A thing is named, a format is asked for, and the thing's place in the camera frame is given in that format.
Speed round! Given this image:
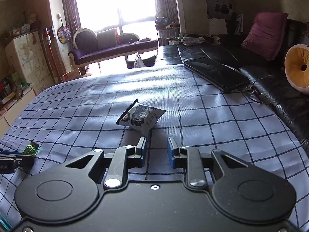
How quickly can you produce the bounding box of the pile of books and toys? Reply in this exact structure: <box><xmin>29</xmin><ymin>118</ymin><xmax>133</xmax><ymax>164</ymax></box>
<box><xmin>0</xmin><ymin>72</ymin><xmax>32</xmax><ymax>112</ymax></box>

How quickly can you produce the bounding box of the magenta pillow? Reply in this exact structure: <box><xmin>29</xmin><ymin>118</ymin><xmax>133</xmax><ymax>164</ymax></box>
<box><xmin>241</xmin><ymin>12</ymin><xmax>289</xmax><ymax>61</ymax></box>

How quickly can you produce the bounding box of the white cartoon print cabinet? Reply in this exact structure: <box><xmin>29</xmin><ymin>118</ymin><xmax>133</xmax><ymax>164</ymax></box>
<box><xmin>5</xmin><ymin>30</ymin><xmax>55</xmax><ymax>95</ymax></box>

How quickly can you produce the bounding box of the white low console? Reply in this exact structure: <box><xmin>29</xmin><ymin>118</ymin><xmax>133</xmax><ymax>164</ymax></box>
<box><xmin>0</xmin><ymin>87</ymin><xmax>37</xmax><ymax>141</ymax></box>

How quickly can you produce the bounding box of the white paper bag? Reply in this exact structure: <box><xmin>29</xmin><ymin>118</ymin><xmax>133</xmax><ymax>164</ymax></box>
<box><xmin>209</xmin><ymin>18</ymin><xmax>228</xmax><ymax>35</ymax></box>

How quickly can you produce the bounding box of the phone strap with keyring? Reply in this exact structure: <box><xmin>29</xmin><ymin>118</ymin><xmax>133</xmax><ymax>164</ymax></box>
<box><xmin>241</xmin><ymin>84</ymin><xmax>269</xmax><ymax>105</ymax></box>

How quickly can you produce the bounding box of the grey cushion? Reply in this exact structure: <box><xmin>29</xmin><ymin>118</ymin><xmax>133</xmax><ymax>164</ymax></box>
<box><xmin>97</xmin><ymin>28</ymin><xmax>119</xmax><ymax>50</ymax></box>

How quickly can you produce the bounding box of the dark footstool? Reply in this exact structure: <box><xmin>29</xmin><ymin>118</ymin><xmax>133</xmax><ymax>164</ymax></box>
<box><xmin>126</xmin><ymin>54</ymin><xmax>157</xmax><ymax>69</ymax></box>

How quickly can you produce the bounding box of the red stick vacuum cleaner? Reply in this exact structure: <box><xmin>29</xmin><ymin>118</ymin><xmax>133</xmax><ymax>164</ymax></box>
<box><xmin>43</xmin><ymin>28</ymin><xmax>64</xmax><ymax>84</ymax></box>

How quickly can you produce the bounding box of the white picture frame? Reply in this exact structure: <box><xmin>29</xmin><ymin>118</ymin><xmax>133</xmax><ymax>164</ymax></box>
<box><xmin>234</xmin><ymin>14</ymin><xmax>244</xmax><ymax>34</ymax></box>

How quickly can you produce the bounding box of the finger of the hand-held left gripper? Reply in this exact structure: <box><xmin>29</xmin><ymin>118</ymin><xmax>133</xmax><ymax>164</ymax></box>
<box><xmin>0</xmin><ymin>155</ymin><xmax>34</xmax><ymax>168</ymax></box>
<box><xmin>0</xmin><ymin>149</ymin><xmax>25</xmax><ymax>156</ymax></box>

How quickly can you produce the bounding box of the dark green snack packet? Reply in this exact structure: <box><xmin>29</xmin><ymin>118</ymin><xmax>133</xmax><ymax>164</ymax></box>
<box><xmin>23</xmin><ymin>141</ymin><xmax>39</xmax><ymax>157</ymax></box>

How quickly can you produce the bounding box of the group of figurines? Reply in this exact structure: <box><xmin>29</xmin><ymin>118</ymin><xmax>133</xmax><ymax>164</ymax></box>
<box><xmin>11</xmin><ymin>11</ymin><xmax>40</xmax><ymax>38</ymax></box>

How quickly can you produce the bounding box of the pile of newspapers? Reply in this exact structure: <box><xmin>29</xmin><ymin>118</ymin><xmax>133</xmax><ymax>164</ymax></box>
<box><xmin>180</xmin><ymin>32</ymin><xmax>221</xmax><ymax>46</ymax></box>

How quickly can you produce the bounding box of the wire shelf rack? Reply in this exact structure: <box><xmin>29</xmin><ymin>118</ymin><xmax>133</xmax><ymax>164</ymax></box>
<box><xmin>154</xmin><ymin>17</ymin><xmax>180</xmax><ymax>46</ymax></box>

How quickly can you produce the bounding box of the black leather sofa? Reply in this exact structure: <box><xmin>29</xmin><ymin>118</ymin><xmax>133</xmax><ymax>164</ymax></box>
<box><xmin>154</xmin><ymin>18</ymin><xmax>309</xmax><ymax>150</ymax></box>

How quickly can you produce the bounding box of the wall poster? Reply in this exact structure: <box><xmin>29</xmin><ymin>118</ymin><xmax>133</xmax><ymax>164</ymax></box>
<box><xmin>206</xmin><ymin>0</ymin><xmax>236</xmax><ymax>20</ymax></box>

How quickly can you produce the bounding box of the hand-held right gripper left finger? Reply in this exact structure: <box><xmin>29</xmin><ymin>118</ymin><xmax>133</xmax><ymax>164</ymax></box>
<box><xmin>65</xmin><ymin>136</ymin><xmax>148</xmax><ymax>190</ymax></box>

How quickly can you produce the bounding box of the purple chaise lounge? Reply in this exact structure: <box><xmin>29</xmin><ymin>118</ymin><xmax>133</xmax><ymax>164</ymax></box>
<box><xmin>68</xmin><ymin>28</ymin><xmax>159</xmax><ymax>69</ymax></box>

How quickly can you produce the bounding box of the black and white snack packet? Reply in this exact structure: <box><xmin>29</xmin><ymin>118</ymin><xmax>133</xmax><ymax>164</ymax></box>
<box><xmin>116</xmin><ymin>98</ymin><xmax>166</xmax><ymax>136</ymax></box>

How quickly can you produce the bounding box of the brown cardboard box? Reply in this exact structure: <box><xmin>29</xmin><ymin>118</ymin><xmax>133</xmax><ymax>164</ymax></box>
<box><xmin>61</xmin><ymin>69</ymin><xmax>84</xmax><ymax>82</ymax></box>

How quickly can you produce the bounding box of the round colourful dartboard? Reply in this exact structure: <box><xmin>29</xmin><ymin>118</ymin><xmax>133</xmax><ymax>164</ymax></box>
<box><xmin>57</xmin><ymin>25</ymin><xmax>72</xmax><ymax>43</ymax></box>

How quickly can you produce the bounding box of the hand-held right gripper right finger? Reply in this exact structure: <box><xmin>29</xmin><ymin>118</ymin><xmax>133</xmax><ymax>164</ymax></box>
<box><xmin>167</xmin><ymin>136</ymin><xmax>251</xmax><ymax>189</ymax></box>

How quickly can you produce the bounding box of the blue checked tablecloth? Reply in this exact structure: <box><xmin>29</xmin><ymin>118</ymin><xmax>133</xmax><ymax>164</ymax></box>
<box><xmin>0</xmin><ymin>64</ymin><xmax>305</xmax><ymax>230</ymax></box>

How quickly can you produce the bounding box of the orange round plush cushion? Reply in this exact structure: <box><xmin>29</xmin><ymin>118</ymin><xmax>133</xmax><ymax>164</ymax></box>
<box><xmin>284</xmin><ymin>44</ymin><xmax>309</xmax><ymax>95</ymax></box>

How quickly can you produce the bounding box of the clear plastic bag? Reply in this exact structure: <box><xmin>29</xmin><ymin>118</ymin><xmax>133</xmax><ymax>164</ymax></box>
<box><xmin>133</xmin><ymin>52</ymin><xmax>146</xmax><ymax>68</ymax></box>

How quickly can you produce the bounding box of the black smartphone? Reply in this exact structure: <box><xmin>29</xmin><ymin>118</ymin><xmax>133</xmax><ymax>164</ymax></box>
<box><xmin>183</xmin><ymin>57</ymin><xmax>251</xmax><ymax>94</ymax></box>

